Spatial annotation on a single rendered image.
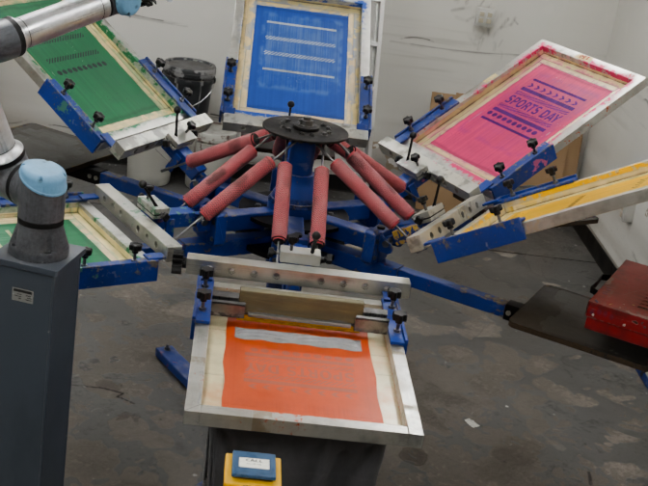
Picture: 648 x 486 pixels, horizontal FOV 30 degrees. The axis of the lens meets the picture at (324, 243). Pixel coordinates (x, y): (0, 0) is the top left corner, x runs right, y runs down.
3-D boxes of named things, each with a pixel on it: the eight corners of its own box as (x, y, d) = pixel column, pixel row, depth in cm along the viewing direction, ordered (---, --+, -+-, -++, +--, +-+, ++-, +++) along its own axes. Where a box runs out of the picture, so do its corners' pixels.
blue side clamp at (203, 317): (207, 340, 335) (210, 318, 333) (189, 338, 335) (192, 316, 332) (212, 296, 363) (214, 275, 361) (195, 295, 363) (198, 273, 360)
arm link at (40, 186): (35, 228, 299) (39, 176, 295) (3, 210, 307) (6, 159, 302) (74, 219, 308) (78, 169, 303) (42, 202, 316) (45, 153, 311)
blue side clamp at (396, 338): (404, 363, 341) (408, 340, 338) (387, 361, 340) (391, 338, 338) (393, 317, 368) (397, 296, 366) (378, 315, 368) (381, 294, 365)
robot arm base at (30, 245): (-3, 255, 305) (-1, 218, 302) (24, 236, 319) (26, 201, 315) (53, 267, 303) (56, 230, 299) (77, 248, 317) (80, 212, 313)
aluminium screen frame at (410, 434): (421, 448, 295) (424, 435, 294) (182, 423, 290) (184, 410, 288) (391, 312, 368) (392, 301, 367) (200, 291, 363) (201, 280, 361)
